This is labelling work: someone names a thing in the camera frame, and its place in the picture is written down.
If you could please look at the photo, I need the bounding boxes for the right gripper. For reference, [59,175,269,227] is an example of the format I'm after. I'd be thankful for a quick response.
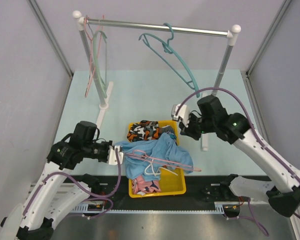
[178,112,215,141]

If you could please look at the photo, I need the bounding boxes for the light blue shorts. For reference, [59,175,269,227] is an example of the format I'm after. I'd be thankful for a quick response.
[117,133,194,182]

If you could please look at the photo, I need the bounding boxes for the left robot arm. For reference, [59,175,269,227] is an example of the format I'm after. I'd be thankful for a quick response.
[0,121,123,240]

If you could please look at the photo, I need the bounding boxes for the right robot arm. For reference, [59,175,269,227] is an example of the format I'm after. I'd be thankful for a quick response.
[171,95,300,217]

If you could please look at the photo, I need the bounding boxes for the grey printed shorts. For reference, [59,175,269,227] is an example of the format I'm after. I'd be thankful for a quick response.
[159,125,178,145]

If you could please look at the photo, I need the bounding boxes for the camouflage orange black shorts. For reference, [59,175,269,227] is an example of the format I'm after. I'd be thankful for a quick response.
[126,120,160,142]

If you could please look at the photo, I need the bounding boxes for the pink and navy shorts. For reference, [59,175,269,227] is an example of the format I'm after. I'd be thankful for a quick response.
[132,175,162,195]

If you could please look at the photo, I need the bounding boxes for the pale green plastic hanger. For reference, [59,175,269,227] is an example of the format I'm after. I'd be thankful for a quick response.
[91,29,108,98]

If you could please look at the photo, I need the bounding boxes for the teal plastic hanger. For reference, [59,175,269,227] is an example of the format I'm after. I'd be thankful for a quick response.
[138,23,199,92]

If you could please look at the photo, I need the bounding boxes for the yellow plastic bin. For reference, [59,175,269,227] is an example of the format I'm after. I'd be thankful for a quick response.
[128,120,186,198]

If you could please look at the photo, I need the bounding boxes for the white and metal clothes rack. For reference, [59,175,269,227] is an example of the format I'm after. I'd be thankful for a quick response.
[72,10,242,152]

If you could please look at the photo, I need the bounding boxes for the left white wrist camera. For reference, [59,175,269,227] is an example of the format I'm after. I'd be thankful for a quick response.
[107,145,124,166]

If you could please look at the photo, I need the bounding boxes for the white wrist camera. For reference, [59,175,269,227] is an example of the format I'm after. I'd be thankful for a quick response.
[107,145,124,166]
[171,104,190,128]

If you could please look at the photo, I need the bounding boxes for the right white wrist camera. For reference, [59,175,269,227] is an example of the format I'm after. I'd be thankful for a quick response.
[171,104,190,128]

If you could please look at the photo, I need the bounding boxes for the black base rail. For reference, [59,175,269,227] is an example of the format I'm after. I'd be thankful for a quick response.
[72,175,239,216]

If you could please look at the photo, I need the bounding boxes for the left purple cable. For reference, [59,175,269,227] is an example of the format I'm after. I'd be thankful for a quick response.
[22,149,122,216]

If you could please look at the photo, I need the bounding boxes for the purple cable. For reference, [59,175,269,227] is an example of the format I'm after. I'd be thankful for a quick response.
[22,149,122,216]
[176,87,300,223]

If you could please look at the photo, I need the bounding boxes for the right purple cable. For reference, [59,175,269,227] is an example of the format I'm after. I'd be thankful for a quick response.
[176,87,300,223]

